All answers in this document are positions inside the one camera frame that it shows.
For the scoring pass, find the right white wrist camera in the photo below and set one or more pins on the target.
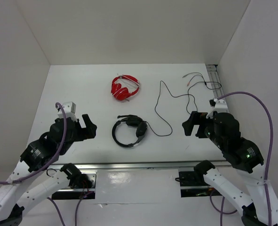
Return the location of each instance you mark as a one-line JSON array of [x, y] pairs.
[[218, 106]]

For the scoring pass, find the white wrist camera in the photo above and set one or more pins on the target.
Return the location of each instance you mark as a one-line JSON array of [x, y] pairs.
[[218, 106], [69, 109]]

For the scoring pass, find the black headset with microphone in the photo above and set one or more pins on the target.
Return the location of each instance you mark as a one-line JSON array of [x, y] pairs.
[[129, 130]]

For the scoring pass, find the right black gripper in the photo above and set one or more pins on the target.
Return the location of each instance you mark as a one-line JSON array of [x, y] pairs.
[[195, 117]]

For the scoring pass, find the base mount plate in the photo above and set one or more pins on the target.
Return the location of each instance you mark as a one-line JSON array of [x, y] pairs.
[[191, 186], [83, 188]]

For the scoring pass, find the aluminium rail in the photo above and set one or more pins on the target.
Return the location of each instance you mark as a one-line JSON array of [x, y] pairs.
[[138, 165], [214, 83]]

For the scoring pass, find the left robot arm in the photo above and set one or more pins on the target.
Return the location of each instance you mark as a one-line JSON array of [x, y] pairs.
[[16, 199]]

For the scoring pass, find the red headphones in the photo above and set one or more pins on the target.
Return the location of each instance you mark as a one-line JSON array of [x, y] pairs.
[[124, 86]]

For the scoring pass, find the aluminium rail right side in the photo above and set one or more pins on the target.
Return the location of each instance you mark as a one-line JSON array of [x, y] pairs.
[[214, 83]]

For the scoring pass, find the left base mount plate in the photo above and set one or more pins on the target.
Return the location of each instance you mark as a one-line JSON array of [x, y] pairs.
[[83, 188]]

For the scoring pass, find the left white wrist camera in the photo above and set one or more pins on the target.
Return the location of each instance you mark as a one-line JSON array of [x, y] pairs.
[[69, 109]]

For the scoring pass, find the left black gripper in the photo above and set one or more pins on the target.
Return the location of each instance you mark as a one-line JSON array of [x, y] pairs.
[[90, 128]]

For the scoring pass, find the aluminium rail front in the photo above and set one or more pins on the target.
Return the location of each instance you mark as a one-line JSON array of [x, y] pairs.
[[138, 165]]

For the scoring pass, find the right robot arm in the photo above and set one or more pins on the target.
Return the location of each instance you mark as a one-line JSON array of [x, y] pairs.
[[259, 207]]

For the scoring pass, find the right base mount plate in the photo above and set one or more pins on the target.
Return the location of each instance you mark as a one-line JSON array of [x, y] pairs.
[[191, 186]]

